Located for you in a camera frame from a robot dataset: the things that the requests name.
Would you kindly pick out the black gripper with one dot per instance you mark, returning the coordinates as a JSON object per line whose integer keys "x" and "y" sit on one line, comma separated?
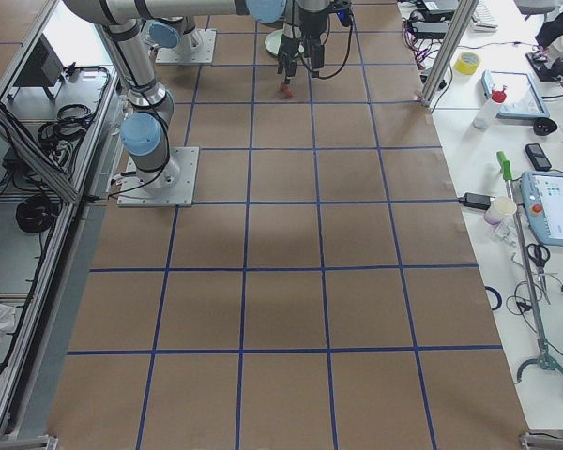
{"x": 291, "y": 45}

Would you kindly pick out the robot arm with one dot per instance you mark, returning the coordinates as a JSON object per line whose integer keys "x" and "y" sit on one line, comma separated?
{"x": 304, "y": 23}
{"x": 178, "y": 28}

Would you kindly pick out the light green plate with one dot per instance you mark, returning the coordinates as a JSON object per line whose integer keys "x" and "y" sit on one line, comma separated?
{"x": 273, "y": 42}

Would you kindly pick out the yellow tape roll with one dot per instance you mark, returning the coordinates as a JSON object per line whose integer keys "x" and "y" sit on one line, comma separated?
{"x": 467, "y": 63}

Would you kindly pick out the clear bottle red cap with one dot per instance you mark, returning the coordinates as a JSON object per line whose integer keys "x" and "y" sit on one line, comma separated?
{"x": 488, "y": 112}

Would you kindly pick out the paper cup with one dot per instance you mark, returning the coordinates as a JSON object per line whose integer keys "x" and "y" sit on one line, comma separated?
{"x": 500, "y": 208}

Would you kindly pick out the black scissors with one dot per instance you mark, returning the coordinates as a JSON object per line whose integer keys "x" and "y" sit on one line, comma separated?
{"x": 539, "y": 254}

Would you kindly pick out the long reach grabber tool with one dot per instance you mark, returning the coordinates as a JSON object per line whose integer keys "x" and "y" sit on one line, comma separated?
{"x": 544, "y": 360}

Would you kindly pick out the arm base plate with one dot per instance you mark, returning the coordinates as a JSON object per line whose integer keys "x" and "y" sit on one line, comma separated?
{"x": 175, "y": 186}
{"x": 201, "y": 56}

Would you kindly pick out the aluminium frame post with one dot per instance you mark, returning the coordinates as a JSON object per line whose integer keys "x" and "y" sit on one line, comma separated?
{"x": 460, "y": 21}

